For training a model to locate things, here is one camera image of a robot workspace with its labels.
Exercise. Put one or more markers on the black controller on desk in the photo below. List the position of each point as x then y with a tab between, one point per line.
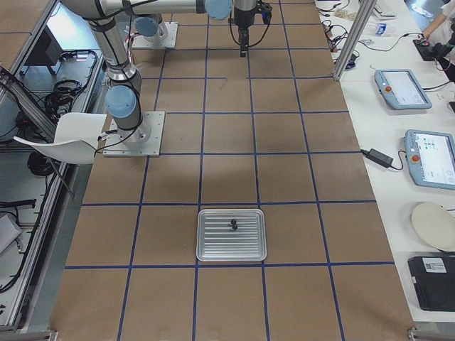
427	51

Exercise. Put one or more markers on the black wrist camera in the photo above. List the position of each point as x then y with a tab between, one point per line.
265	10

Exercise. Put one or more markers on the silver ribbed metal tray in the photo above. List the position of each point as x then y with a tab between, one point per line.
217	242

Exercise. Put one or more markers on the round beige plate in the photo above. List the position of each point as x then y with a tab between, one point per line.
434	225

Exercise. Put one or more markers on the near blue teach pendant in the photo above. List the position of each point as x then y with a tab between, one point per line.
430	158

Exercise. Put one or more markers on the aluminium frame post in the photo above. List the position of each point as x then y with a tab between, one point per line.
359	23

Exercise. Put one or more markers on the black box with label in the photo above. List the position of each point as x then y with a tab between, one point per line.
433	279

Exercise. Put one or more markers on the person at desk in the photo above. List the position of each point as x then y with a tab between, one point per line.
439	31

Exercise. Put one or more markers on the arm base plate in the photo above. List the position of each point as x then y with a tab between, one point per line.
145	141
155	36

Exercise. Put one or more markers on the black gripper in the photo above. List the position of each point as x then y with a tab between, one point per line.
243	18

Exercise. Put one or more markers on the white plastic chair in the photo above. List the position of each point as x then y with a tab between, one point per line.
75	138

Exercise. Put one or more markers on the black power adapter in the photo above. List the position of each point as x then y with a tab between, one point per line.
378	157

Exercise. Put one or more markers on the blue teach pendant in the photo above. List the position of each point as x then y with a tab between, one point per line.
430	158
401	89

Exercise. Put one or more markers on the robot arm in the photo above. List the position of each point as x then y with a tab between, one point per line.
216	10
122	100

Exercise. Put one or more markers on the far blue teach pendant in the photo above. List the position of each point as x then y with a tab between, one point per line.
401	89

